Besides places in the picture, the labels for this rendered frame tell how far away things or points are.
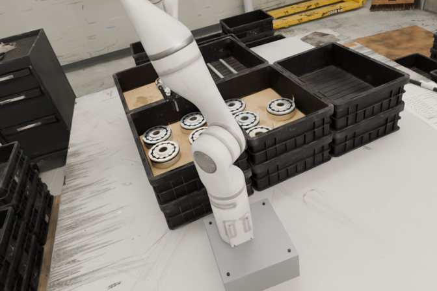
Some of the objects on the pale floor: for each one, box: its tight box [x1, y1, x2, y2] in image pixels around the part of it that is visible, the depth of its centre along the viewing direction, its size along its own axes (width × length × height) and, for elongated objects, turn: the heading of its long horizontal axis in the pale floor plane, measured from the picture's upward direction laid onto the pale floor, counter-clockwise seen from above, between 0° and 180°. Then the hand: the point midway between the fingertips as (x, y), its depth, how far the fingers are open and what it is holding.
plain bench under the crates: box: [47, 27, 437, 291], centre depth 157 cm, size 160×160×70 cm
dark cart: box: [0, 28, 77, 173], centre depth 251 cm, size 60×45×90 cm
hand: (185, 102), depth 104 cm, fingers open, 5 cm apart
